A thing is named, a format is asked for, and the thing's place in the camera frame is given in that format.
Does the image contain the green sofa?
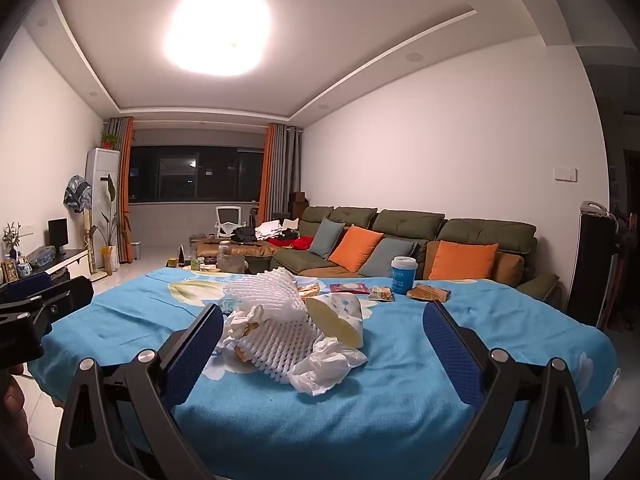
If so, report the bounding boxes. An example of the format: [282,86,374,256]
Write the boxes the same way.
[270,204,562,307]

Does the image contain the amber brown snack wrapper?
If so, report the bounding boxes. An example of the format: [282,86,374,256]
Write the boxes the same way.
[405,282,452,304]

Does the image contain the large glass jar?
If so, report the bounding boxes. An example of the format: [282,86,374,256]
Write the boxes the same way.
[218,253,246,275]

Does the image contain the round ceiling light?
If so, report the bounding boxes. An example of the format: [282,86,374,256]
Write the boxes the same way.
[161,0,274,77]

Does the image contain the white television cabinet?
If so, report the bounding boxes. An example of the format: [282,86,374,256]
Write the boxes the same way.
[0,248,91,292]

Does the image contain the person's left hand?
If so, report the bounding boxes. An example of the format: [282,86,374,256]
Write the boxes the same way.
[0,364,27,462]

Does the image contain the blue printed covered fan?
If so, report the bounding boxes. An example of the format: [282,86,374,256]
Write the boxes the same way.
[63,174,93,214]

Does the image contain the dark window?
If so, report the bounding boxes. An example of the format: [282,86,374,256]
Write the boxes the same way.
[128,144,265,204]

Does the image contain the crumpled white tissue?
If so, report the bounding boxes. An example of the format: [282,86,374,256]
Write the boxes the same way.
[289,335,369,397]
[216,304,264,357]

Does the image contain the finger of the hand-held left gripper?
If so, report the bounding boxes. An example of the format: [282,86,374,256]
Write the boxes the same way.
[0,275,96,337]
[0,272,54,306]

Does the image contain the cluttered coffee table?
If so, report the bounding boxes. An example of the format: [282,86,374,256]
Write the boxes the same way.
[194,239,281,272]

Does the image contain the blue floral blanket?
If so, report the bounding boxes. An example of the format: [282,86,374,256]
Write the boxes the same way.
[27,265,617,480]

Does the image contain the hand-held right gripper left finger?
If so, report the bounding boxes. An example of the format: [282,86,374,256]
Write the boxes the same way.
[55,303,225,480]

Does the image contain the white office chair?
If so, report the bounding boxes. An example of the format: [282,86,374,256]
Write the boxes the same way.
[214,205,246,239]

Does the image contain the vase with flowers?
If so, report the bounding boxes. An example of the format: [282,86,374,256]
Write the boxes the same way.
[2,222,24,262]

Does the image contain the pile of white clothes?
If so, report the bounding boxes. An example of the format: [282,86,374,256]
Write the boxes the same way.
[255,218,301,241]

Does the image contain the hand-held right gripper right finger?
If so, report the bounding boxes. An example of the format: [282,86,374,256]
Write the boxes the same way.
[422,300,591,480]

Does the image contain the white foam fruit net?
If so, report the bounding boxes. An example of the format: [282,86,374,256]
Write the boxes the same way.
[223,267,322,387]

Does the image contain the black television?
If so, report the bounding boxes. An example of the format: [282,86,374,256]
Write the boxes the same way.
[47,217,70,256]

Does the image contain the grey-blue cushion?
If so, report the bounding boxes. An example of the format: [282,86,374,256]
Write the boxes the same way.
[308,218,346,260]
[358,236,419,279]

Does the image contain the black upright board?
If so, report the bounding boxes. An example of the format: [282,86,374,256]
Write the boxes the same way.
[564,199,619,332]

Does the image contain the orange cushion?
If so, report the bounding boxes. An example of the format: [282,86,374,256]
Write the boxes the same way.
[328,224,385,274]
[428,240,500,282]

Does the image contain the tall green potted plant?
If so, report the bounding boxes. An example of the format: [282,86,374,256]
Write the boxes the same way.
[89,174,132,277]

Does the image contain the orange and grey curtain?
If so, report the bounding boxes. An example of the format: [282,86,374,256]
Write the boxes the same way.
[258,122,304,227]
[106,116,135,264]

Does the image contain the blue and white cup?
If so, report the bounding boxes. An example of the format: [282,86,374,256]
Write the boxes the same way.
[390,255,418,295]

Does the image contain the white standing air conditioner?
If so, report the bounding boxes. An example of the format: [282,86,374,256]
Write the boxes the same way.
[84,147,121,272]

